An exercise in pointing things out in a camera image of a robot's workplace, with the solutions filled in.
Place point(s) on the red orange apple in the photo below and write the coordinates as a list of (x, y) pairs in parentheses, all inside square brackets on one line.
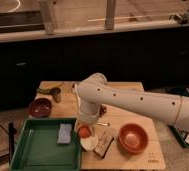
[(84, 132)]

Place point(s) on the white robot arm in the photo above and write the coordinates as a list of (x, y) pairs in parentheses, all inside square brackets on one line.
[(94, 91)]

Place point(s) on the dark metal cup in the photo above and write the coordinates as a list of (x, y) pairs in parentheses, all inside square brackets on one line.
[(56, 94)]

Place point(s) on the white paper cup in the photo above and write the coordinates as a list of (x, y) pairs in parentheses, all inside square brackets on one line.
[(89, 143)]

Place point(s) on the brown wooden block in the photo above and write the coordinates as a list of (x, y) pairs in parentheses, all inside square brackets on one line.
[(103, 144)]

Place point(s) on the grey blue sponge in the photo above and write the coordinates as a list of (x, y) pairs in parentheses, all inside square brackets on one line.
[(64, 134)]

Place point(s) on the dark red bowl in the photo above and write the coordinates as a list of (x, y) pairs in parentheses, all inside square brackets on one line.
[(40, 107)]

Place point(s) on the orange bowl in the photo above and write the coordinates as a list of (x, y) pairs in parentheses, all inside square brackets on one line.
[(133, 138)]

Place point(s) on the green plastic tray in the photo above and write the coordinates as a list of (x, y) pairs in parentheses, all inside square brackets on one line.
[(38, 150)]

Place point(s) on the green box on floor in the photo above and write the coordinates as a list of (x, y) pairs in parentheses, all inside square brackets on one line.
[(181, 136)]

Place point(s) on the green handled tool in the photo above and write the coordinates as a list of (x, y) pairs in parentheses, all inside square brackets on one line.
[(43, 91)]

